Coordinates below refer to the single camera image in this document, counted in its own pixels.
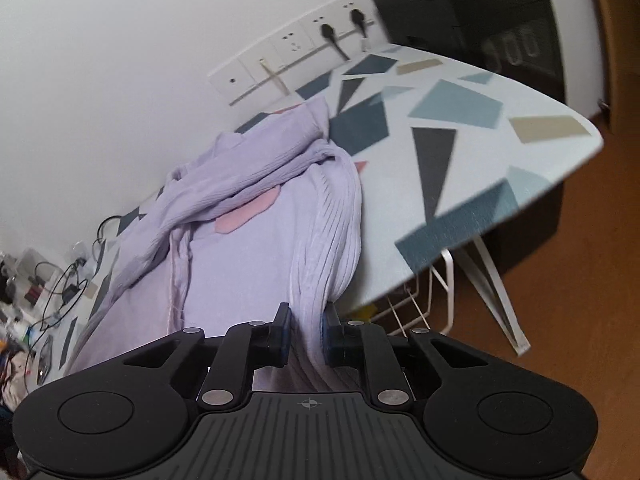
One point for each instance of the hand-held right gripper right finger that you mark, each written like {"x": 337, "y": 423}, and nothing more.
{"x": 327, "y": 337}

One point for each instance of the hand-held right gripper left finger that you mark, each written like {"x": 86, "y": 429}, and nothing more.
{"x": 285, "y": 335}

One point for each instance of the lilac fleece robe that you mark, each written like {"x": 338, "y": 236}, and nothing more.
{"x": 240, "y": 260}

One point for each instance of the smartphone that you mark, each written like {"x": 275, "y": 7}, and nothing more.
{"x": 44, "y": 357}

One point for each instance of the clear acrylic organizer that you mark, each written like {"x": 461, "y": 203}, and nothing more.
{"x": 35, "y": 280}

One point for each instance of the white plug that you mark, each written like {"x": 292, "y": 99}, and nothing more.
{"x": 263, "y": 63}

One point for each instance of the black plug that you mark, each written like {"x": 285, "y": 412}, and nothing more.
{"x": 328, "y": 32}
{"x": 357, "y": 16}

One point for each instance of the black cabinet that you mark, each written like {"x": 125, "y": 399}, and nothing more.
{"x": 475, "y": 10}

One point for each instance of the wooden cabinet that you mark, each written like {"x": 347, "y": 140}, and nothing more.
{"x": 620, "y": 35}

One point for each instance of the white wall socket strip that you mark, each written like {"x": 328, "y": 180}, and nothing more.
{"x": 235, "y": 82}

